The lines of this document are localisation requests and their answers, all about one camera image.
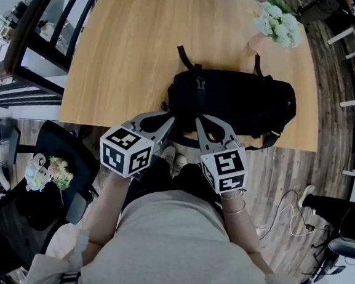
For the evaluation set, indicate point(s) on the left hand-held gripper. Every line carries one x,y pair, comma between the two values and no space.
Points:
124,152

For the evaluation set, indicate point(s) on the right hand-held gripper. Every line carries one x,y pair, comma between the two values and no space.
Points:
226,170

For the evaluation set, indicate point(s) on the black bag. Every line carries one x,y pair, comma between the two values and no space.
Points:
230,102

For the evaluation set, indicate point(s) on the person's left forearm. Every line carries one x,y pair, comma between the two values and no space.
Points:
107,206

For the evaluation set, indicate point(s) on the person's right forearm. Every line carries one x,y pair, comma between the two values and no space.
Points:
240,236

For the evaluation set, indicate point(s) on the person's left white shoe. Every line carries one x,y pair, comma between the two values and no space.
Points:
168,156

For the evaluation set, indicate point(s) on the person's white shoe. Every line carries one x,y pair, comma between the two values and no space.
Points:
180,166
168,156

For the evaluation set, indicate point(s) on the person's right white shoe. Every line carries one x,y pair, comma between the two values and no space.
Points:
180,166

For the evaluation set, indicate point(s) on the person's black trousers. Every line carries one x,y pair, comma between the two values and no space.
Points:
155,179

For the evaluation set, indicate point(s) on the pink vase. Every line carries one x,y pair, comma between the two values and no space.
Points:
258,41

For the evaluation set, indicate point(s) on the yellow green flower bunch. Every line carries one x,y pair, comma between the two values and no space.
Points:
60,174

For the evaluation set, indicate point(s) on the person's grey shirt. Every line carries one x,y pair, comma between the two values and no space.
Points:
171,249

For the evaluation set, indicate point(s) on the white flower bouquet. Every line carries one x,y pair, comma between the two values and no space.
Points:
280,23

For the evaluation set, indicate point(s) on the pale plush toy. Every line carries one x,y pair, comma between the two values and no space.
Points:
36,173

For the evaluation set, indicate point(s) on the black office chair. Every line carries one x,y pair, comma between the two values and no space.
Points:
41,219

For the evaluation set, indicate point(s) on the black floor box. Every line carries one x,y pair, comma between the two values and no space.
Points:
6,140

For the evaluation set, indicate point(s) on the black metal railing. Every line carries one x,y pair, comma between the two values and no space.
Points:
35,33

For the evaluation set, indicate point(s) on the grey round stool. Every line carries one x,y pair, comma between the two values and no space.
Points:
345,247

